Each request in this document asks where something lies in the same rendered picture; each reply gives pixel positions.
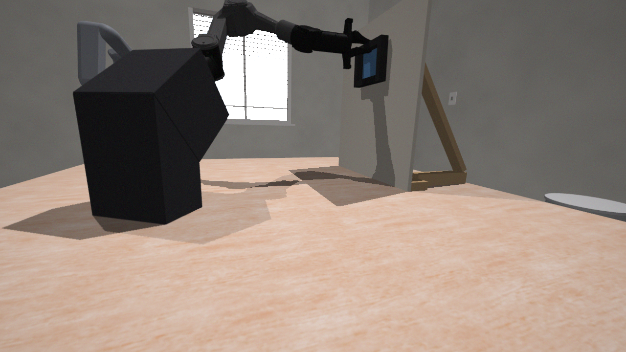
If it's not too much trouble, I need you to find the brown wooden brace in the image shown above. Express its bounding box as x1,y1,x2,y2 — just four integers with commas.
411,63,467,191

